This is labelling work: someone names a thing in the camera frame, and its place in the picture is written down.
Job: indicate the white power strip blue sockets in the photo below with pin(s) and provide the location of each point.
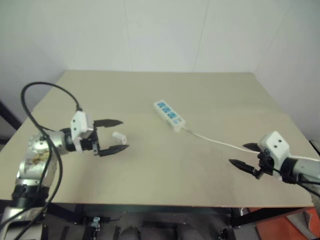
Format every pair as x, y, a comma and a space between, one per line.
168, 113

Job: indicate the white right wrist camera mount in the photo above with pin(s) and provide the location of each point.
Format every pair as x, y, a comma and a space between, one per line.
275, 145

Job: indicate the small white plug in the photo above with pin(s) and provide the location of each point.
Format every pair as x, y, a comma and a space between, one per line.
119, 137

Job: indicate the small metal clamp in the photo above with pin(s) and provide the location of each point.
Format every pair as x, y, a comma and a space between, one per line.
96, 222

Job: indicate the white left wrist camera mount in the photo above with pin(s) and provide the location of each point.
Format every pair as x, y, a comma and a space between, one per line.
78, 122

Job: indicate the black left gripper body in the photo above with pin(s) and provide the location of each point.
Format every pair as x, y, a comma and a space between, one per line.
88, 143

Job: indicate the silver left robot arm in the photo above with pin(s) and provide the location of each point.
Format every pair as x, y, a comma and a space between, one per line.
37, 150

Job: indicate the orange panel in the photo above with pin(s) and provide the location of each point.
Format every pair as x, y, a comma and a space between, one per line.
272, 226

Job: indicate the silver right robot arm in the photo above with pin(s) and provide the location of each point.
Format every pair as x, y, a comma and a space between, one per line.
305, 166

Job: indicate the black metal table frame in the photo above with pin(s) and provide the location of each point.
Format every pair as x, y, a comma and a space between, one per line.
150, 208

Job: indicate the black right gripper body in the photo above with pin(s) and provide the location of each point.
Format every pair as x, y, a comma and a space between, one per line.
265, 163

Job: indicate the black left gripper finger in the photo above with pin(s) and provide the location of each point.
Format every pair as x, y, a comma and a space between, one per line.
107, 122
113, 150

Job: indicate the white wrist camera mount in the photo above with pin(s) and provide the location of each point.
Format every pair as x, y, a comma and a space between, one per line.
275, 145
78, 122

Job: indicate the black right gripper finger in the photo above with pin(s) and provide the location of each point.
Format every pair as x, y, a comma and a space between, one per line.
252, 146
241, 165

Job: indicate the black slanted stand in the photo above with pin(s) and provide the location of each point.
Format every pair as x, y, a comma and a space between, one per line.
7, 115

